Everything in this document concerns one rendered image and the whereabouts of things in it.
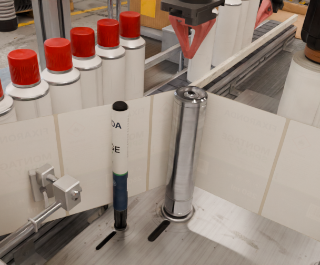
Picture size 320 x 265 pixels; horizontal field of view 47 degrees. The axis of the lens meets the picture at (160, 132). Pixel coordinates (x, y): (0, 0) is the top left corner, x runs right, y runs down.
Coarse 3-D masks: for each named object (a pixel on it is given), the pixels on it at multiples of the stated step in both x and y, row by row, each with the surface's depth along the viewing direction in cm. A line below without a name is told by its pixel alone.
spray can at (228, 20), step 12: (228, 0) 82; (240, 0) 83; (228, 12) 83; (240, 12) 85; (228, 24) 85; (216, 36) 88; (228, 36) 86; (216, 48) 89; (228, 48) 88; (216, 60) 90
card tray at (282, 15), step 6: (288, 6) 153; (294, 6) 152; (300, 6) 151; (306, 6) 149; (282, 12) 153; (288, 12) 153; (294, 12) 153; (300, 12) 152; (270, 18) 144; (276, 18) 145; (282, 18) 145; (300, 18) 147; (294, 24) 140; (300, 24) 141; (300, 30) 134; (300, 36) 129
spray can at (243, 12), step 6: (246, 0) 87; (246, 6) 88; (246, 12) 89; (240, 18) 89; (246, 18) 91; (240, 24) 90; (240, 30) 91; (240, 36) 92; (240, 42) 93; (234, 48) 93; (240, 48) 94; (234, 54) 94
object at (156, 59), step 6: (168, 48) 79; (174, 48) 79; (180, 48) 81; (156, 54) 76; (162, 54) 76; (168, 54) 78; (174, 54) 80; (150, 60) 73; (156, 60) 75; (162, 60) 77; (150, 66) 74
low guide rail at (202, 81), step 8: (296, 16) 121; (280, 24) 113; (288, 24) 117; (272, 32) 106; (256, 40) 100; (264, 40) 103; (248, 48) 94; (256, 48) 100; (232, 56) 89; (240, 56) 91; (224, 64) 85; (232, 64) 89; (208, 72) 81; (216, 72) 82; (200, 80) 78; (208, 80) 80
